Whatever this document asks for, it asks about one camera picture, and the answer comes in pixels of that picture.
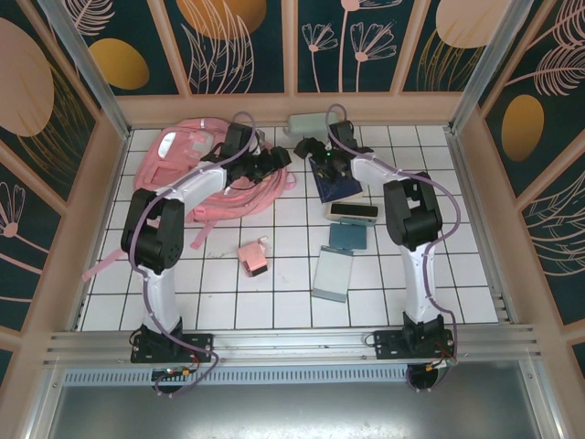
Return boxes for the grey blue notebook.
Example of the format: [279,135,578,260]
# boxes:
[312,245,356,304]

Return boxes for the aluminium side rail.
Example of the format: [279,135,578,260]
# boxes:
[68,130,133,333]
[443,126,520,327]

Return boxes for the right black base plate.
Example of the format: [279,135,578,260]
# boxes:
[373,328,458,362]

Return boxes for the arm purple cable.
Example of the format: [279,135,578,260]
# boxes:
[324,103,461,395]
[127,111,257,400]

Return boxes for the mint green pencil case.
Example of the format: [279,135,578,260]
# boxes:
[282,112,339,138]

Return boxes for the teal notebook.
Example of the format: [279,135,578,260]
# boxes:
[329,219,369,251]

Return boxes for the aluminium frame post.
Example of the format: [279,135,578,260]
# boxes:
[36,0,132,141]
[447,0,536,136]

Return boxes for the grey metal panel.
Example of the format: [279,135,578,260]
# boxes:
[45,382,545,439]

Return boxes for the pink backpack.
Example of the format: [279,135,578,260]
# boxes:
[81,116,297,283]

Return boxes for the beige case with black window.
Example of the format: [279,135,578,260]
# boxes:
[328,200,380,224]

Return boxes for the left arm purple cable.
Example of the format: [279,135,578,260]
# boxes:
[127,111,257,400]

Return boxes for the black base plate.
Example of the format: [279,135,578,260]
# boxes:
[130,332,215,365]
[373,328,458,362]

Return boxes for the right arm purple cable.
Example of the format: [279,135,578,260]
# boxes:
[324,103,461,395]

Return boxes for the pink pencil sharpener box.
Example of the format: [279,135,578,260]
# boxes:
[236,236,271,279]

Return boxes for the navy blue book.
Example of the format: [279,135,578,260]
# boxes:
[309,155,367,206]

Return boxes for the aluminium front rail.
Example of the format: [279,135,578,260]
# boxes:
[43,323,545,369]

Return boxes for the slotted metal strip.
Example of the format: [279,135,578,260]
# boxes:
[61,369,525,386]

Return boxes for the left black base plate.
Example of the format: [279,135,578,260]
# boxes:
[130,332,215,365]

